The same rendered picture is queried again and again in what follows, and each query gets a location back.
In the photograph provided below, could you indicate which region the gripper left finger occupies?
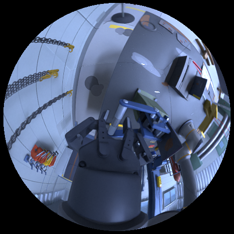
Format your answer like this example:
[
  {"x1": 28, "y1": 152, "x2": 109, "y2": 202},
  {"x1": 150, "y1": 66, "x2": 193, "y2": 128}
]
[{"x1": 65, "y1": 109, "x2": 111, "y2": 158}]

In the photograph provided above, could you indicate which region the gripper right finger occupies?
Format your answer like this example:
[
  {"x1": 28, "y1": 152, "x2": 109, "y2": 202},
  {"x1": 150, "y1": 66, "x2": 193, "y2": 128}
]
[{"x1": 118, "y1": 116, "x2": 154, "y2": 163}]

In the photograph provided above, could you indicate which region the blue plate clamp body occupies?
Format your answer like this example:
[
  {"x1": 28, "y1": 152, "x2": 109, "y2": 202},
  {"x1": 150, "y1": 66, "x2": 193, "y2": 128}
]
[{"x1": 136, "y1": 108, "x2": 171, "y2": 144}]

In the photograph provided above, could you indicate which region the olive green plate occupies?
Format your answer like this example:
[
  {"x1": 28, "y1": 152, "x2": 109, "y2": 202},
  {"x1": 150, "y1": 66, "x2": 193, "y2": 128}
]
[{"x1": 132, "y1": 88, "x2": 170, "y2": 121}]

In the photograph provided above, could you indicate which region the dark rust-stained steel plate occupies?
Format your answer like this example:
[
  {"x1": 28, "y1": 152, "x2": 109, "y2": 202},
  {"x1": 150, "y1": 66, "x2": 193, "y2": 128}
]
[{"x1": 158, "y1": 125, "x2": 184, "y2": 162}]

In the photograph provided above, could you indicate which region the yellow clamp tool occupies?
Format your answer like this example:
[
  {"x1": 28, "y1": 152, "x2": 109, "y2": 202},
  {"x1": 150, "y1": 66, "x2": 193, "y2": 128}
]
[{"x1": 197, "y1": 99, "x2": 218, "y2": 139}]

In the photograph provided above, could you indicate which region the rack of orange yellow tags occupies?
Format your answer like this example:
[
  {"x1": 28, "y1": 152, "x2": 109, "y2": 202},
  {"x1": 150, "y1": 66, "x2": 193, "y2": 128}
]
[{"x1": 24, "y1": 144, "x2": 59, "y2": 175}]

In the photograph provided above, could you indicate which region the blue steel column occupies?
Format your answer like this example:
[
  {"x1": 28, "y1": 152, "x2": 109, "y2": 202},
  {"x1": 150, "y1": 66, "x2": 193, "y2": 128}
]
[{"x1": 146, "y1": 157, "x2": 164, "y2": 219}]

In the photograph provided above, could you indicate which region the red orange hanging tool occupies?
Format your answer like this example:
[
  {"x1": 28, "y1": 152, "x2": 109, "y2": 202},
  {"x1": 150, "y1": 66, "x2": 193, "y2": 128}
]
[{"x1": 168, "y1": 157, "x2": 182, "y2": 182}]

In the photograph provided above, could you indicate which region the green box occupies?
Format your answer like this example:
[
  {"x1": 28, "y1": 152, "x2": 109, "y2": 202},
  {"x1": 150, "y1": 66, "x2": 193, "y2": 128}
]
[{"x1": 189, "y1": 153, "x2": 203, "y2": 171}]

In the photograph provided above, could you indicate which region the window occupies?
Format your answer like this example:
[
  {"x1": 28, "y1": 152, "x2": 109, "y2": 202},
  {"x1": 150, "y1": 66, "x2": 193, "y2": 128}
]
[{"x1": 162, "y1": 188, "x2": 177, "y2": 208}]

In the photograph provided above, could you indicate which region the black box with white side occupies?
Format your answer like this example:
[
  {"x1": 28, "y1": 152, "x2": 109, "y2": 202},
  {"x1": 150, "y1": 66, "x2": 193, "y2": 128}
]
[{"x1": 164, "y1": 55, "x2": 192, "y2": 100}]

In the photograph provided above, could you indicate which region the dark blue box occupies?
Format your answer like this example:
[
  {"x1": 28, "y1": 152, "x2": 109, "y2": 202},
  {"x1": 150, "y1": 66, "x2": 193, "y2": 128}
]
[{"x1": 188, "y1": 75, "x2": 208, "y2": 100}]

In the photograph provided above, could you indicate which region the grey pipe bundle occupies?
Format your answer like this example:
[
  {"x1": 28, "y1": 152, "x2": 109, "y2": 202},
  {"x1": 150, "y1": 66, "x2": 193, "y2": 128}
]
[{"x1": 196, "y1": 112, "x2": 231, "y2": 161}]

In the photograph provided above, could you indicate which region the grey paper with orange marks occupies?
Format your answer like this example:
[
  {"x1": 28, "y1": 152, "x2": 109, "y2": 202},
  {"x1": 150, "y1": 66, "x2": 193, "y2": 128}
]
[
  {"x1": 158, "y1": 19, "x2": 175, "y2": 34},
  {"x1": 175, "y1": 32, "x2": 192, "y2": 50}
]

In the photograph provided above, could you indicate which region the black round base with pole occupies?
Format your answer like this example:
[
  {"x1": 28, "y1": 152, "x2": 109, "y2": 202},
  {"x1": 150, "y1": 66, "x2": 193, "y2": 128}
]
[{"x1": 111, "y1": 3, "x2": 136, "y2": 24}]

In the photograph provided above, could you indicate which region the brown wooden block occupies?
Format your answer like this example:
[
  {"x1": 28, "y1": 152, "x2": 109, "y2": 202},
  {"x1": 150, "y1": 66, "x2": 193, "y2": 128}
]
[{"x1": 195, "y1": 38, "x2": 215, "y2": 66}]

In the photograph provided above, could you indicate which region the blue lever with grey handle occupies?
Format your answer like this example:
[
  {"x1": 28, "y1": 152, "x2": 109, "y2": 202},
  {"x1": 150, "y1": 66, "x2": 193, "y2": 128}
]
[{"x1": 107, "y1": 98, "x2": 160, "y2": 137}]

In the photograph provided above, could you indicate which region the grey chain with yellow hook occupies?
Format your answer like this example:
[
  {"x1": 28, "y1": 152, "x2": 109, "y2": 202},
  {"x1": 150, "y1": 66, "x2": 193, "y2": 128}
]
[
  {"x1": 4, "y1": 68, "x2": 60, "y2": 100},
  {"x1": 30, "y1": 36, "x2": 75, "y2": 53},
  {"x1": 6, "y1": 89, "x2": 74, "y2": 150}
]

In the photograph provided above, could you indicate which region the red cable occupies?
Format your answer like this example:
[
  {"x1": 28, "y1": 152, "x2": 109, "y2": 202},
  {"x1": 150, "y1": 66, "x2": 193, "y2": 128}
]
[{"x1": 192, "y1": 59, "x2": 203, "y2": 76}]

